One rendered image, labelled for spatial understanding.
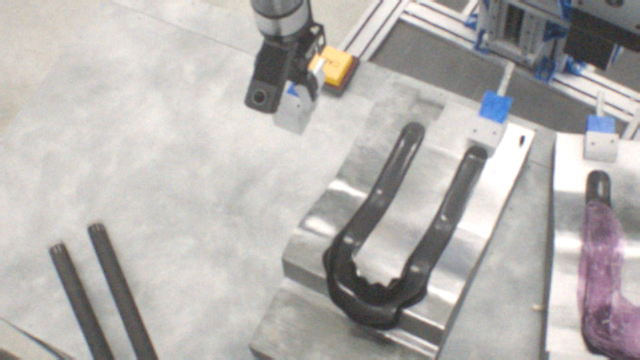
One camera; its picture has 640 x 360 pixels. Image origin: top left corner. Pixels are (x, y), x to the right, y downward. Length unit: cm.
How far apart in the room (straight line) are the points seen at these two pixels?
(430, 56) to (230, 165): 94
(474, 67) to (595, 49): 69
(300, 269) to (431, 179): 26
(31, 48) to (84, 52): 114
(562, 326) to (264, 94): 55
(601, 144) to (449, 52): 96
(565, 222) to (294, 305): 43
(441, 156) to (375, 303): 26
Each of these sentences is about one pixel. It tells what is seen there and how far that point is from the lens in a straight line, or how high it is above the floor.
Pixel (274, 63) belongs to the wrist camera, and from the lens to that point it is 120.
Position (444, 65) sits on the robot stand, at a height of 21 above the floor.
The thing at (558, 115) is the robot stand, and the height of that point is 21.
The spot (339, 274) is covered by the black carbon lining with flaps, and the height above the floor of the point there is 89.
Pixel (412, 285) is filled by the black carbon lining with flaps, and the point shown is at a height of 90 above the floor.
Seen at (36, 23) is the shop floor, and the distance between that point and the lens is 289.
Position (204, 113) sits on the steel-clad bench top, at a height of 80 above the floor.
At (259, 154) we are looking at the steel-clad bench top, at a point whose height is 80.
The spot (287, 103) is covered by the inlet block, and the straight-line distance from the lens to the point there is 135.
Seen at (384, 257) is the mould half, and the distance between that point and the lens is 125.
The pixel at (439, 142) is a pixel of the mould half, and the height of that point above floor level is 89.
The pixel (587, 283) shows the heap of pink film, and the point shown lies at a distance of 129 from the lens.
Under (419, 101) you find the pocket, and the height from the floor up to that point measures 86.
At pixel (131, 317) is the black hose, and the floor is 88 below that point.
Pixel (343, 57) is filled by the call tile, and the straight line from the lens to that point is 153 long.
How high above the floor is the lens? 209
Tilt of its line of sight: 62 degrees down
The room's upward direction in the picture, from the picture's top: 10 degrees counter-clockwise
